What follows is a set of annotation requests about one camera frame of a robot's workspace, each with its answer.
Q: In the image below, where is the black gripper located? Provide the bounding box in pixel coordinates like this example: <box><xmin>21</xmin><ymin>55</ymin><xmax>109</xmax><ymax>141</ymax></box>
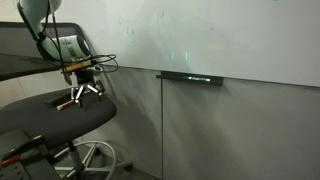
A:
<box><xmin>70</xmin><ymin>67</ymin><xmax>105</xmax><ymax>109</ymax></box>

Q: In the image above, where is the dark marker with label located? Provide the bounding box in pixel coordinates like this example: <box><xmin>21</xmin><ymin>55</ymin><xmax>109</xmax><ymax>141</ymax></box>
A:
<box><xmin>182</xmin><ymin>76</ymin><xmax>212</xmax><ymax>83</ymax></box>

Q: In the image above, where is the black mesh-back stool chair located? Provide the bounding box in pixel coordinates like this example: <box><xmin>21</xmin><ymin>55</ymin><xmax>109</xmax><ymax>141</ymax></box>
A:
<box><xmin>0</xmin><ymin>21</ymin><xmax>134</xmax><ymax>180</ymax></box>

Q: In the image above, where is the large white whiteboard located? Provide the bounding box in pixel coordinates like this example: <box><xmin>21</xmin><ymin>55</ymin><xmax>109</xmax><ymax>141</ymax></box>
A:
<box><xmin>78</xmin><ymin>0</ymin><xmax>320</xmax><ymax>89</ymax></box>

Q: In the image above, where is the gold wrist camera bar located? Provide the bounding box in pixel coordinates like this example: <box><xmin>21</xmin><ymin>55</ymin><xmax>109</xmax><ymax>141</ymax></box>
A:
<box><xmin>59</xmin><ymin>59</ymin><xmax>94</xmax><ymax>75</ymax></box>

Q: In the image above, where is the plain black cable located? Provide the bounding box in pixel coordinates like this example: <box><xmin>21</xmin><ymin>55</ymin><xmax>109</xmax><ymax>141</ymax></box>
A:
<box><xmin>16</xmin><ymin>1</ymin><xmax>120</xmax><ymax>74</ymax></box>

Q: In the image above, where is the black clamp orange handle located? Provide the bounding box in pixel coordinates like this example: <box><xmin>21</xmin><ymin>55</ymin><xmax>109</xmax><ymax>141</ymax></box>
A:
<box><xmin>0</xmin><ymin>134</ymin><xmax>53</xmax><ymax>168</ymax></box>

